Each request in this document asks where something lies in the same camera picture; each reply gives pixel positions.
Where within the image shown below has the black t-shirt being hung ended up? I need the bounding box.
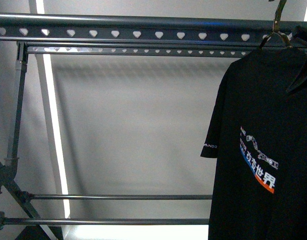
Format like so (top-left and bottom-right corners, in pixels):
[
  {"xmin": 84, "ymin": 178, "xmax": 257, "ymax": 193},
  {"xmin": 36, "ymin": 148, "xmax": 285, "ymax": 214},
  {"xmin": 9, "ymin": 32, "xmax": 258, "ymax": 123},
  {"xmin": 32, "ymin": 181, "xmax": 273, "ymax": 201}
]
[{"xmin": 286, "ymin": 25, "xmax": 307, "ymax": 94}]

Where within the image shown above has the black printed t-shirt hanging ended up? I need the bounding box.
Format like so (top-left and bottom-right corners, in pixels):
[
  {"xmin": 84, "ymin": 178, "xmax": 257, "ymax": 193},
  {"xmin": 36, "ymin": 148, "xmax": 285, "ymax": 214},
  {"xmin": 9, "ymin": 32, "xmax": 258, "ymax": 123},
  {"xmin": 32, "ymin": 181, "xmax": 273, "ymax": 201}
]
[{"xmin": 201, "ymin": 48, "xmax": 307, "ymax": 240}]

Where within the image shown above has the grey metal drying rack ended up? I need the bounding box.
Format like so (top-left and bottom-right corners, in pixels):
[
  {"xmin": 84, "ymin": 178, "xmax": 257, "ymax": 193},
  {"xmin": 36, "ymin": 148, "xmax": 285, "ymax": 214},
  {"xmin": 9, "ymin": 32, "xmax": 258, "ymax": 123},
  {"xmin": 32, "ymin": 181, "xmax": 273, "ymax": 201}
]
[{"xmin": 0, "ymin": 12, "xmax": 307, "ymax": 240}]

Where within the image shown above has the metal wire hanger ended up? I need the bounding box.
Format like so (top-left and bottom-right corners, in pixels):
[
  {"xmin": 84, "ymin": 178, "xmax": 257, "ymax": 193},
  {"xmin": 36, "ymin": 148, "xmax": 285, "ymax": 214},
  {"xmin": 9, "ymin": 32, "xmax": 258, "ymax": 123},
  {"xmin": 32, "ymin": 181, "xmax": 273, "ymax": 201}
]
[{"xmin": 259, "ymin": 0, "xmax": 292, "ymax": 49}]

